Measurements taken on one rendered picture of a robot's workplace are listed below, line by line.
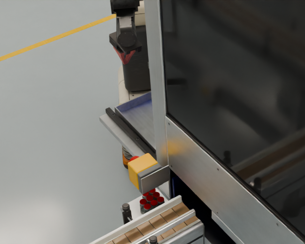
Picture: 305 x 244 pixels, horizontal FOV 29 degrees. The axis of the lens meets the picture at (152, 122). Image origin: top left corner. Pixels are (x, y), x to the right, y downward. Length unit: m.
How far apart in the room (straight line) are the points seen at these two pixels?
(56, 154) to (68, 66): 0.84
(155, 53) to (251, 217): 0.45
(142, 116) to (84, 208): 1.02
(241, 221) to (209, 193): 0.13
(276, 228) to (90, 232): 1.64
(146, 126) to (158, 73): 0.55
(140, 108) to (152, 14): 0.74
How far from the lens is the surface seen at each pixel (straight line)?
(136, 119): 2.00
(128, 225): 1.57
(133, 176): 1.64
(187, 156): 1.50
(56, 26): 4.33
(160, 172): 1.63
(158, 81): 1.46
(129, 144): 1.91
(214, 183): 1.44
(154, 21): 1.36
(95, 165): 3.13
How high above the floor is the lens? 2.17
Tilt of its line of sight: 41 degrees down
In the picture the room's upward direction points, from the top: 5 degrees counter-clockwise
